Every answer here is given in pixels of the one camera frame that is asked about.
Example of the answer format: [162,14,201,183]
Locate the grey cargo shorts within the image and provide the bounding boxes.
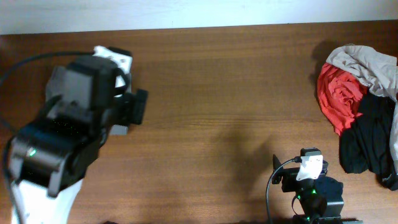
[109,124,128,135]

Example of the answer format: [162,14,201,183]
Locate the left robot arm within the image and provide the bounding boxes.
[4,55,148,223]

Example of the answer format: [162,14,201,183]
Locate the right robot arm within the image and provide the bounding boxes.
[268,147,344,224]

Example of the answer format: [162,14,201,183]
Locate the black garment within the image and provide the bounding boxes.
[340,93,397,191]

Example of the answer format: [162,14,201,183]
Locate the red garment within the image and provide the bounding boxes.
[317,63,368,136]

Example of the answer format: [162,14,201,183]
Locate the beige garment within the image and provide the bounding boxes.
[324,45,397,172]

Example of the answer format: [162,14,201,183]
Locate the left black cable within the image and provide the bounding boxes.
[0,51,94,224]

